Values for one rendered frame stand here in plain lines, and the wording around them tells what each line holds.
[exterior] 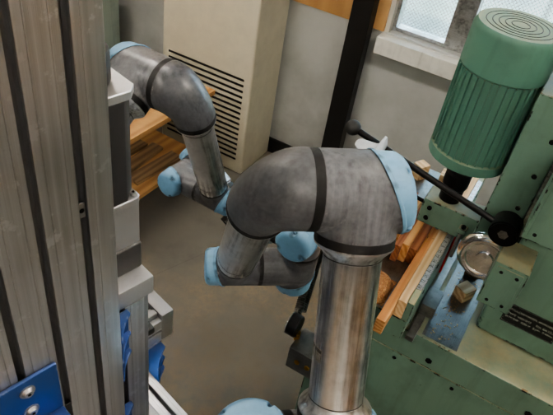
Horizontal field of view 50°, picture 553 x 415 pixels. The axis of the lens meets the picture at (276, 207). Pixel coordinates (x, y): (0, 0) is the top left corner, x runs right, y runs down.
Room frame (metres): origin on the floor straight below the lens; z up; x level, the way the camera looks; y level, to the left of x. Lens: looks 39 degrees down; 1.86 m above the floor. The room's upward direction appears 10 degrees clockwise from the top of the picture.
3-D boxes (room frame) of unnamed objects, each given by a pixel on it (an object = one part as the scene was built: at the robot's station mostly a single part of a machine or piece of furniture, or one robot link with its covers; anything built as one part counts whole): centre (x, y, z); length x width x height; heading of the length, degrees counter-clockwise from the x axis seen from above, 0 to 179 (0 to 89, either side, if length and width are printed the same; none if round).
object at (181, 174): (1.27, 0.26, 0.85); 0.11 x 0.11 x 0.08; 65
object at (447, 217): (1.13, -0.42, 0.99); 0.14 x 0.07 x 0.09; 66
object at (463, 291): (1.07, -0.50, 0.82); 0.04 x 0.03 x 0.03; 129
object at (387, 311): (1.06, -0.36, 0.92); 0.54 x 0.02 x 0.04; 156
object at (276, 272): (0.84, -0.04, 1.03); 0.11 x 0.08 x 0.11; 104
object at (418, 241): (1.16, -0.39, 0.92); 0.25 x 0.02 x 0.05; 156
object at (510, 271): (0.92, -0.51, 1.02); 0.09 x 0.07 x 0.12; 156
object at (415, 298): (1.13, -0.44, 0.93); 0.60 x 0.02 x 0.06; 156
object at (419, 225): (1.12, -0.35, 0.93); 0.16 x 0.02 x 0.06; 156
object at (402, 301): (1.14, -0.42, 0.92); 0.60 x 0.02 x 0.05; 156
